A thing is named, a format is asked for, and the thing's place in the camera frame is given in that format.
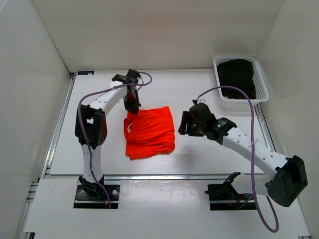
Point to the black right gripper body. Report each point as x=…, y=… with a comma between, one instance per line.
x=193, y=129

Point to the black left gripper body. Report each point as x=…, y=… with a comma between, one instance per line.
x=131, y=101

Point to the orange shorts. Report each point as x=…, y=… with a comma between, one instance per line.
x=149, y=133

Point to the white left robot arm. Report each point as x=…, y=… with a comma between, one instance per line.
x=91, y=128

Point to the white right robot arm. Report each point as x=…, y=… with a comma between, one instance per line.
x=286, y=177

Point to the black folded shorts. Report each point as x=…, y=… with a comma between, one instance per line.
x=238, y=73

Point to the dark corner label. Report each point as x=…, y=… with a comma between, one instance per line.
x=85, y=72

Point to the white perforated plastic basket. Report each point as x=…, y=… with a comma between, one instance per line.
x=241, y=105

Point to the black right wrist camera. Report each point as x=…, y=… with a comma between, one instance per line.
x=220, y=129

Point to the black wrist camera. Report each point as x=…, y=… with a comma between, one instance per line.
x=132, y=77
x=220, y=129

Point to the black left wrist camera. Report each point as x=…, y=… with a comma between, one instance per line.
x=132, y=77

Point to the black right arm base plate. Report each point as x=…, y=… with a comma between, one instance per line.
x=223, y=197

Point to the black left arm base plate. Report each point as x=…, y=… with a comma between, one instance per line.
x=91, y=196

